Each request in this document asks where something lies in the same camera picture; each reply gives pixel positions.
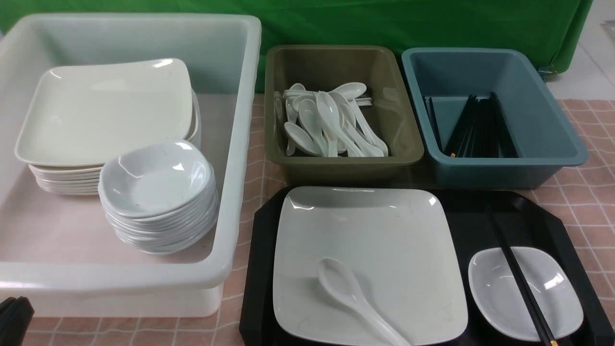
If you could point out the white ceramic soup spoon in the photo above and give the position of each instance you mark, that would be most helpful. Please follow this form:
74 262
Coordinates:
340 282

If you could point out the white square rice plate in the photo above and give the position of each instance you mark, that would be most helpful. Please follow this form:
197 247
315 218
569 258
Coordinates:
398 244

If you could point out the small white sauce dish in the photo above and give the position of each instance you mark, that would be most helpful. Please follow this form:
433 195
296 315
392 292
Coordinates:
499 299

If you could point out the black chopsticks pair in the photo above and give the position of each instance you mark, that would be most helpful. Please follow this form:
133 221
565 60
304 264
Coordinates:
538 319

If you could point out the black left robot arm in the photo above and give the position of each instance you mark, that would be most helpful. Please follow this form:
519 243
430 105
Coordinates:
15 317

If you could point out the top stacked square plate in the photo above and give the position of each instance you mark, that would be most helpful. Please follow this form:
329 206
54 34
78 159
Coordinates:
86 115

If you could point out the pile of white spoons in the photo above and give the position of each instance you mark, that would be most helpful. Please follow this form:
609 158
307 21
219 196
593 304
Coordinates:
328 124

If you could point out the olive green plastic bin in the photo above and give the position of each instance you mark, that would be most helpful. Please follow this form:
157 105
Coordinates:
391 115

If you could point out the stack of small dishes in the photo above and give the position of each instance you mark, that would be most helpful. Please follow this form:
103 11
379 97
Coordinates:
171 232

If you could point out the top stacked small dish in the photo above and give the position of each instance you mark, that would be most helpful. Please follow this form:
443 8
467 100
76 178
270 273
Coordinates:
155 180

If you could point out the bundle of black chopsticks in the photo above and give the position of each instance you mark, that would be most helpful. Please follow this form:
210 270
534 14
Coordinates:
481 130

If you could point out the large white plastic tub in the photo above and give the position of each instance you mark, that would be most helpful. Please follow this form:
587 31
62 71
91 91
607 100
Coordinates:
60 252

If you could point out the blue plastic bin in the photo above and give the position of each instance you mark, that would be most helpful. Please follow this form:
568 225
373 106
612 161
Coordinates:
544 138

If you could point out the black serving tray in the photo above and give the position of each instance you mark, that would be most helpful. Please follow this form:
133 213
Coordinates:
523 222

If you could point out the pink checkered tablecloth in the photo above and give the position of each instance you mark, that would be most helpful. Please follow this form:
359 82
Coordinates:
582 197

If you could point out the green backdrop cloth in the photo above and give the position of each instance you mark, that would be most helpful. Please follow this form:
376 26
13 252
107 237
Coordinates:
546 31

